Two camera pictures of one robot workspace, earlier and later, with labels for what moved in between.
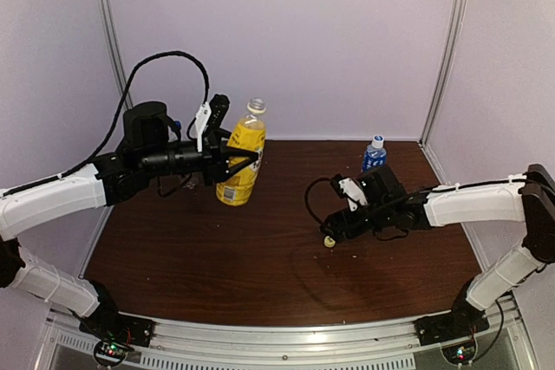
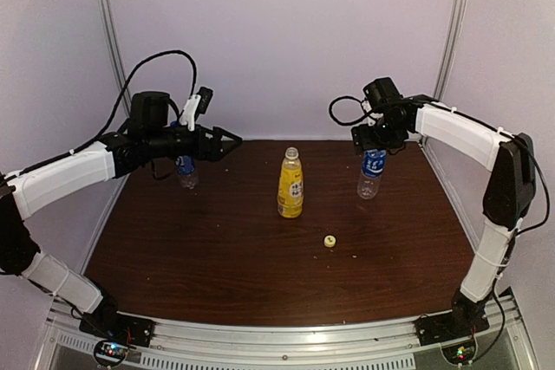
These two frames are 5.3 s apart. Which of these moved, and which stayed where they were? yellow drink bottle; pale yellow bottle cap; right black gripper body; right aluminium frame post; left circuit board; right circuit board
Moved: right black gripper body; yellow drink bottle
Stayed: pale yellow bottle cap; right aluminium frame post; left circuit board; right circuit board
